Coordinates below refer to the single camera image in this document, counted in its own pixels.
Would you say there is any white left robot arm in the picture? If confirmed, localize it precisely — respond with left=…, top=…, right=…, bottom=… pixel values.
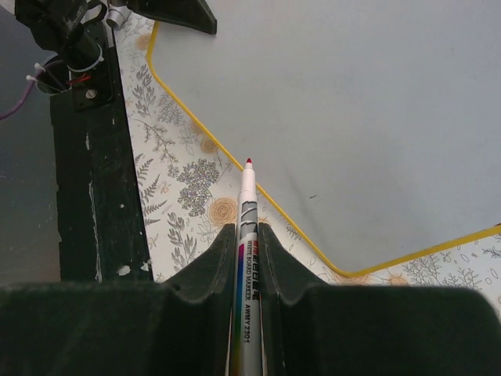
left=13, top=0, right=217, bottom=73

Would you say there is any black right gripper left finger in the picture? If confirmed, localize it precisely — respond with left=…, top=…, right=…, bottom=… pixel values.
left=1, top=225, right=236, bottom=375

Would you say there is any red whiteboard marker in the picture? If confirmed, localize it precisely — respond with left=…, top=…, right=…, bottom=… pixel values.
left=229, top=159, right=263, bottom=375

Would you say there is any floral patterned tablecloth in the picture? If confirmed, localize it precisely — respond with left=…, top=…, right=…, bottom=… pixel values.
left=115, top=15, right=500, bottom=307

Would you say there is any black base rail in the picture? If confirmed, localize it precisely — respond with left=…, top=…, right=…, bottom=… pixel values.
left=50, top=23, right=153, bottom=282

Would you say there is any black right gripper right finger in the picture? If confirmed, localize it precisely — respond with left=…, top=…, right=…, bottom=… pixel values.
left=258, top=224, right=500, bottom=375

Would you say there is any yellow framed whiteboard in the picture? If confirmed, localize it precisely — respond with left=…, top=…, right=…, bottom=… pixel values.
left=148, top=1, right=500, bottom=274

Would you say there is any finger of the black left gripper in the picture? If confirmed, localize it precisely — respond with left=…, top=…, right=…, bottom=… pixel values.
left=132, top=0, right=217, bottom=35

